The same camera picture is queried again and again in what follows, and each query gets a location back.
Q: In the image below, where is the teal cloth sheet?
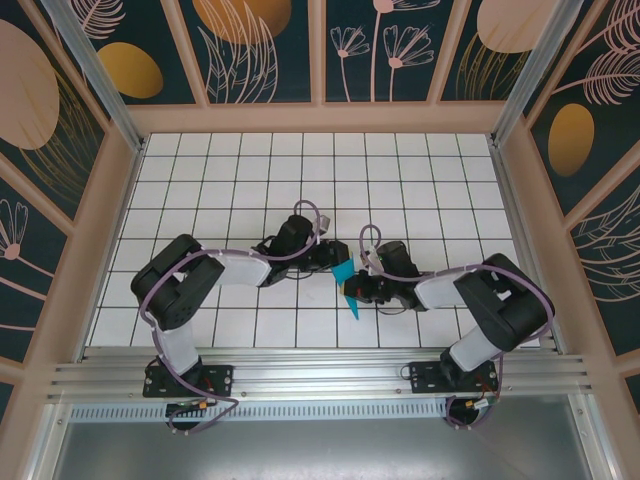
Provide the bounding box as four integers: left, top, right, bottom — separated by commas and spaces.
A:
330, 253, 362, 320

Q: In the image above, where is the grey metal sheet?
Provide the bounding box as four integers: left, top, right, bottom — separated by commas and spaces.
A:
27, 394, 619, 480

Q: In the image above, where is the small electronics board with connector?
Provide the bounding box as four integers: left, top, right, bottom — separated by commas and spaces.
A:
166, 398, 221, 416
462, 396, 502, 415

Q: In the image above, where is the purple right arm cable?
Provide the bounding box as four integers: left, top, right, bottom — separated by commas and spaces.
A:
359, 223, 556, 432

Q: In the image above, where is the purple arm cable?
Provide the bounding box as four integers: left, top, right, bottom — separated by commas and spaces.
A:
359, 223, 556, 432
139, 199, 324, 437

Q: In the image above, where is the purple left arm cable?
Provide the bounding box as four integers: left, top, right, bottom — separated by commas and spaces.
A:
139, 199, 324, 437

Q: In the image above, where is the aluminium extrusion rail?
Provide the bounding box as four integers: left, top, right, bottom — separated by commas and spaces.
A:
47, 346, 599, 403

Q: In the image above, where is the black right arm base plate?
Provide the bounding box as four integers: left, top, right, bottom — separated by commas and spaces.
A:
408, 360, 500, 396

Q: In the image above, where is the grey slotted cable duct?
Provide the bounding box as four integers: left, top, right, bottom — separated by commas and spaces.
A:
67, 403, 451, 422

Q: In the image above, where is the aluminium side rail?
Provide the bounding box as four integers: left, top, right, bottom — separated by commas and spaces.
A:
489, 142, 571, 354

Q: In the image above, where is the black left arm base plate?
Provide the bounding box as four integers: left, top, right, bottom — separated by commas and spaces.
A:
143, 363, 236, 399

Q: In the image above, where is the aluminium corner post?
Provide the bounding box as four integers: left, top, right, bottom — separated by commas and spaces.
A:
38, 0, 147, 154
488, 0, 585, 149

